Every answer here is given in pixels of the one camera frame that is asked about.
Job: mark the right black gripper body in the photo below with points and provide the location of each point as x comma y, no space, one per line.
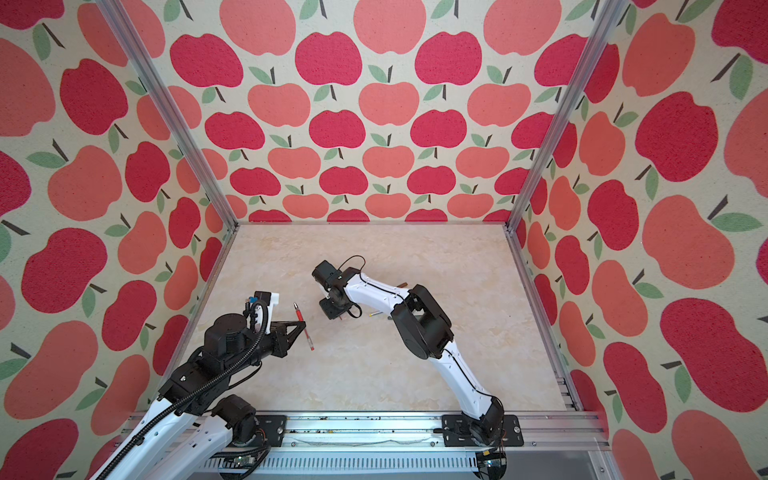
327,309

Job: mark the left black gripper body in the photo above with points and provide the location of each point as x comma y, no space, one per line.
275,342

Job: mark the red gel pen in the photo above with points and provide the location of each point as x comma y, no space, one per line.
301,319

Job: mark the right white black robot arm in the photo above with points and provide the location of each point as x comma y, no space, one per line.
426,331

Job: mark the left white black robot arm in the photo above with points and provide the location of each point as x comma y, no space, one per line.
195,417

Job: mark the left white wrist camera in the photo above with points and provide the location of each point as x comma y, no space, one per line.
258,310

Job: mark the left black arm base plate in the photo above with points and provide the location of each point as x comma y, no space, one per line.
270,431

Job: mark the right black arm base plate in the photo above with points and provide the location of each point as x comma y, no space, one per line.
456,433

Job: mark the white slotted cable duct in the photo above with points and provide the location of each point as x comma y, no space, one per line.
284,462

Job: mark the aluminium front frame rail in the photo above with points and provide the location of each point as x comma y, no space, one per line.
420,431

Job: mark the left aluminium frame post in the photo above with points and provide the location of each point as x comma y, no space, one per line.
130,40

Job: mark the aluminium frame post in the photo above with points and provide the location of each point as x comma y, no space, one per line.
130,40
605,24

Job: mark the right aluminium frame post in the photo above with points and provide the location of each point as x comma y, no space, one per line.
605,24

